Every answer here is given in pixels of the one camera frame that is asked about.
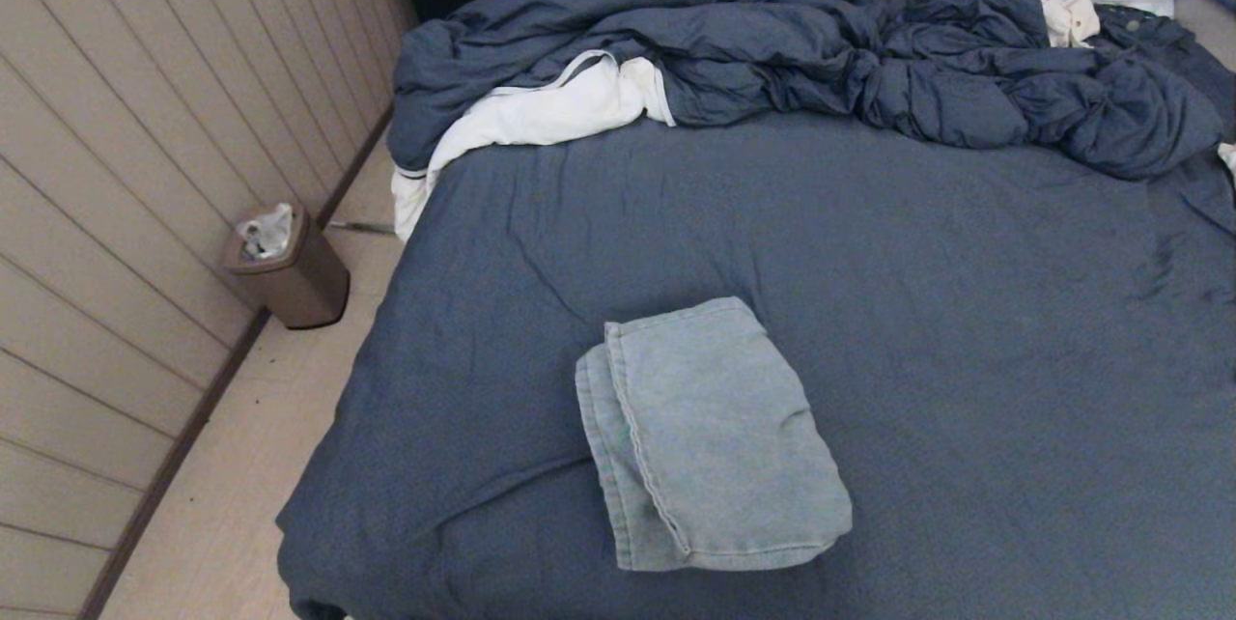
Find blue bed sheet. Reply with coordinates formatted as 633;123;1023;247
275;108;1236;620

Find blue denim shirt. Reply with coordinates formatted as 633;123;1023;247
1096;4;1236;114

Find white plastic bin bag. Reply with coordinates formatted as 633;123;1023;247
237;204;296;262

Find brown trash bin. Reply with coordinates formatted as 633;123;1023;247
221;203;351;330

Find cream garment with buttons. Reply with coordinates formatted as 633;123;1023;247
892;0;1104;49

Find crumpled dark blue duvet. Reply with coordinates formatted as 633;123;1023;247
386;0;1229;183

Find light blue denim shorts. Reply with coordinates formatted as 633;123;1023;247
576;296;855;573

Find white garment with dark trim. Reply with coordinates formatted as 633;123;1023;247
391;50;678;243

